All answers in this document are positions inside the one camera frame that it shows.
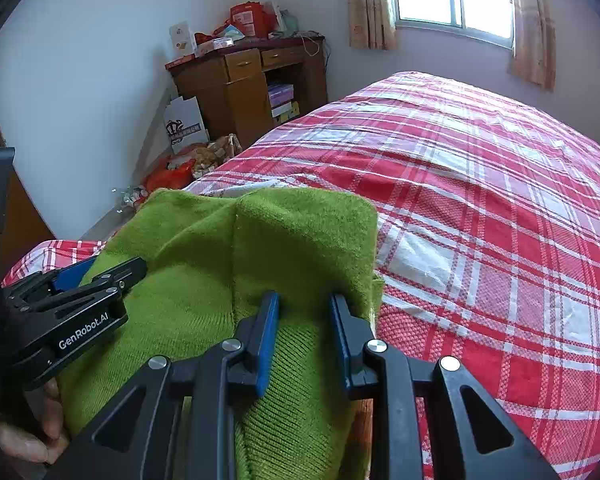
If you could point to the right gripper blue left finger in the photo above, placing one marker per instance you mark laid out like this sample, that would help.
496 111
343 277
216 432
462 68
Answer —
134 435

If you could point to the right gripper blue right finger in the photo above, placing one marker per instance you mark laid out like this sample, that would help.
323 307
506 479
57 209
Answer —
471 436

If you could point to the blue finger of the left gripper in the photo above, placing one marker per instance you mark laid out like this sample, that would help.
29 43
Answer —
112 284
70 277

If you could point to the green striped knit sweater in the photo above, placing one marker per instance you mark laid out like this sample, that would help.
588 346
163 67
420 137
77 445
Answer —
210 260

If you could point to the person's left hand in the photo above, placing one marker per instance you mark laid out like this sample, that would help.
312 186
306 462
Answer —
18 443

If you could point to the red plastic bag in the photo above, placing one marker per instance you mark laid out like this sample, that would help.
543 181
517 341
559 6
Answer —
172 173

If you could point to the beige floral bundle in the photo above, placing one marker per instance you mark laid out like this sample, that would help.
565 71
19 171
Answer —
208 158

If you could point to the white printed paper bag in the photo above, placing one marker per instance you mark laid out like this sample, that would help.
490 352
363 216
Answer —
184 124

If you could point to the red plaid bed cover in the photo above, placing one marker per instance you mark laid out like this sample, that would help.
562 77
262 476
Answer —
488 242

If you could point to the stacked boxes in desk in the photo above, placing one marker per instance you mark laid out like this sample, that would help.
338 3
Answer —
284 106

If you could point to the brown wooden desk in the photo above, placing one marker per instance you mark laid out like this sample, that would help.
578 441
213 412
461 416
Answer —
231 84

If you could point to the white card on desk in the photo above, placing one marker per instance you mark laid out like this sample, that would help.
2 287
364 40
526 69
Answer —
183 39

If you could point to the red gift bag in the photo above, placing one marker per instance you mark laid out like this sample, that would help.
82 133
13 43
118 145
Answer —
252 20

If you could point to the left beige curtain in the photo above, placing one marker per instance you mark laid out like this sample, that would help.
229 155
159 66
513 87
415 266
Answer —
372 25

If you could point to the beige curtain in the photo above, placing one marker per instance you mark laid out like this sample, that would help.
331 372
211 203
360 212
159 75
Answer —
534 44
372 25

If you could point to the right beige curtain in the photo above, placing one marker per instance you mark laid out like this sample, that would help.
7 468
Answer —
534 44

